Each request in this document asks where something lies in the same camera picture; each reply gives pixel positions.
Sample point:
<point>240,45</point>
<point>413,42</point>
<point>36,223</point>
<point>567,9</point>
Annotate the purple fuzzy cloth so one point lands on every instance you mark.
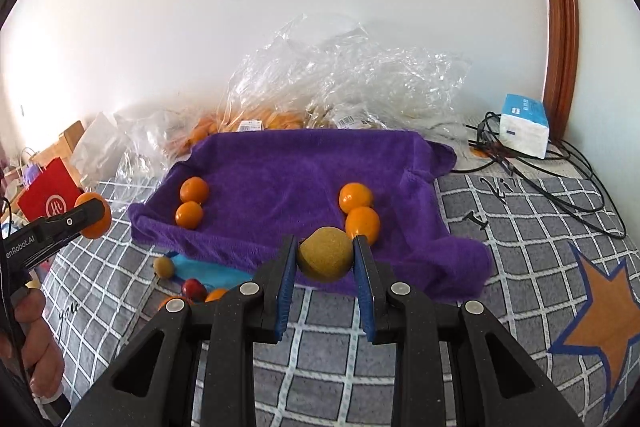
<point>31,174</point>

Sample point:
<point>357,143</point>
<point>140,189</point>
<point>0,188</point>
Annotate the orange mandarin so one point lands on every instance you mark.
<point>363,224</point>
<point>189,214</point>
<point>216,294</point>
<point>356,198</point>
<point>100,227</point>
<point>194,189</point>

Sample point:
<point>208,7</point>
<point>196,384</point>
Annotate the grey checkered tablecloth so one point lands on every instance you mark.
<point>500,307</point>

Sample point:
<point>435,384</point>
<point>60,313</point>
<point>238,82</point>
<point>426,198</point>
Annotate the person's left hand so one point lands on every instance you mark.
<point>37,347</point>

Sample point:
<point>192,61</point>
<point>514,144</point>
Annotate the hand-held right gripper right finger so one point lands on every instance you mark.
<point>365,292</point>

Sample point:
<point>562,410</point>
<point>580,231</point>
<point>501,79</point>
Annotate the red paper bag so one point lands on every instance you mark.
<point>47,194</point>

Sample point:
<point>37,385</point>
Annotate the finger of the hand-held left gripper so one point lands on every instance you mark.
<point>75,219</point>

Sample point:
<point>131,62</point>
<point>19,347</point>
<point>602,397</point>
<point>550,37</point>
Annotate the brown wooden door frame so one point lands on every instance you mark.
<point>557,7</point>

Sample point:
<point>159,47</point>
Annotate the small red fruit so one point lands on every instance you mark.
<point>194,289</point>

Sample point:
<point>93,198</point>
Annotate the blue white tissue pack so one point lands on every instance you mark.
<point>525,124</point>

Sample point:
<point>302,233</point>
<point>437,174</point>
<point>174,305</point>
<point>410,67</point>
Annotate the purple towel covered tray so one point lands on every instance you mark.
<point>300,197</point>

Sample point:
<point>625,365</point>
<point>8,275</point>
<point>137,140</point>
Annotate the blue plastic sheet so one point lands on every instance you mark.
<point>210,269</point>

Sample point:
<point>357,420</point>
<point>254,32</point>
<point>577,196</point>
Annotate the brown kiwi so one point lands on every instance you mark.
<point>164,266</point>
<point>324,254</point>

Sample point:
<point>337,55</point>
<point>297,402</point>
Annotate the white plastic bag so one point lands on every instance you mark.
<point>97,142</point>

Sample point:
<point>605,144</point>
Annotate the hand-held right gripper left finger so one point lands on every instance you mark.
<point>285,292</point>

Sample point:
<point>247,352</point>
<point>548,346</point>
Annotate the small clear plastic bag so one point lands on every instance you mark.
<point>145,147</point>

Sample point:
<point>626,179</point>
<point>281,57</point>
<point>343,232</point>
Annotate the large clear plastic bag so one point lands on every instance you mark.
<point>350,72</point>

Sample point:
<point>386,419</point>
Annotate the pile of bagged oranges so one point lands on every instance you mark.
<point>240,124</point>

